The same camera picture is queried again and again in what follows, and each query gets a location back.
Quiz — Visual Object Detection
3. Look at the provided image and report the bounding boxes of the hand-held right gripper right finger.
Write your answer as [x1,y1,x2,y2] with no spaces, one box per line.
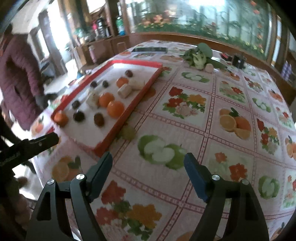
[184,152,270,241]

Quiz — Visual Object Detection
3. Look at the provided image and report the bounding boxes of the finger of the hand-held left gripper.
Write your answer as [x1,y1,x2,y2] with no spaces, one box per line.
[22,133,60,154]

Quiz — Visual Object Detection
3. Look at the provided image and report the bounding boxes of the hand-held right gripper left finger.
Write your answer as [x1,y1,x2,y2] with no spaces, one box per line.
[25,152,114,241]

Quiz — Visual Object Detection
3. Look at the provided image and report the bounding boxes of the red rimmed white tray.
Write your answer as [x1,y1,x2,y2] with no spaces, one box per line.
[50,60,164,158]

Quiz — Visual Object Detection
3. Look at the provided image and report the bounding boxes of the floral printed tablecloth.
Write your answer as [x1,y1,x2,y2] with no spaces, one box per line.
[30,39,296,241]

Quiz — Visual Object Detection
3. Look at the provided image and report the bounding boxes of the pink bottle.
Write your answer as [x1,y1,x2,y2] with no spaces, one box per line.
[88,45,97,63]

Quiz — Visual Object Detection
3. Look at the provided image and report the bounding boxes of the wooden display shelf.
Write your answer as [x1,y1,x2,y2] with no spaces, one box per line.
[74,0,130,67]

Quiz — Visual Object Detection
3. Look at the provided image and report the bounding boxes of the green bok choy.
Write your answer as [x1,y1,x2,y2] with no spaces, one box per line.
[180,42,228,70]

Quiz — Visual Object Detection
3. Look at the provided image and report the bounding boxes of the small black box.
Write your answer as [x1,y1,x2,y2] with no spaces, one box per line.
[232,54,246,69]

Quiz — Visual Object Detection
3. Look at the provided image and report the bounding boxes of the metal thermos kettle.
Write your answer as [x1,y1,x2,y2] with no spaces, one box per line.
[94,19,109,40]

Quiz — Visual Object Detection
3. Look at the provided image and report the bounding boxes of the green bottle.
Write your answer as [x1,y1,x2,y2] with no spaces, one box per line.
[116,16,126,37]

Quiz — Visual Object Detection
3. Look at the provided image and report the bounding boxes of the floral glass partition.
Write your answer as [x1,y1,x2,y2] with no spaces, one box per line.
[125,0,275,58]

